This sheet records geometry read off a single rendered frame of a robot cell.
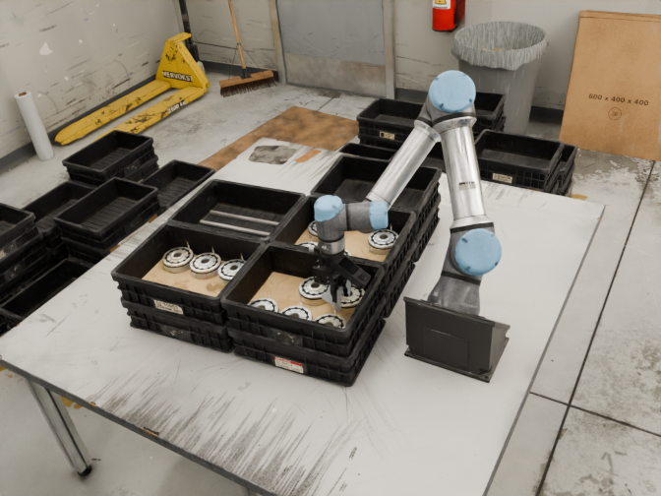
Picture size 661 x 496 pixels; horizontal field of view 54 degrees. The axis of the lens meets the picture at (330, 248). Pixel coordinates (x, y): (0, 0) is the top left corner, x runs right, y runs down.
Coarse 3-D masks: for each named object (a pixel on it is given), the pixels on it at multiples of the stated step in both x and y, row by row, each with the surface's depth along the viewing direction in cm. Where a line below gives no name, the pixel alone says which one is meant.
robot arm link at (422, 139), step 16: (416, 128) 185; (432, 128) 183; (416, 144) 184; (432, 144) 185; (400, 160) 184; (416, 160) 184; (384, 176) 185; (400, 176) 184; (384, 192) 184; (400, 192) 187
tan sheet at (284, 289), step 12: (276, 276) 208; (288, 276) 208; (264, 288) 204; (276, 288) 203; (288, 288) 203; (252, 300) 200; (276, 300) 198; (288, 300) 198; (312, 312) 193; (324, 312) 192; (336, 312) 192
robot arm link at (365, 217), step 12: (348, 204) 173; (360, 204) 173; (372, 204) 172; (384, 204) 172; (348, 216) 171; (360, 216) 171; (372, 216) 171; (384, 216) 171; (348, 228) 173; (360, 228) 173; (372, 228) 173
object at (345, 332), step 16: (256, 256) 201; (384, 272) 191; (368, 288) 184; (224, 304) 185; (240, 304) 183; (272, 320) 180; (288, 320) 177; (304, 320) 176; (352, 320) 174; (336, 336) 172
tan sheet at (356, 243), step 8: (304, 232) 226; (344, 232) 224; (352, 232) 224; (304, 240) 223; (312, 240) 222; (352, 240) 220; (360, 240) 220; (352, 248) 217; (360, 248) 216; (368, 248) 216; (360, 256) 213; (368, 256) 212; (376, 256) 212; (384, 256) 212
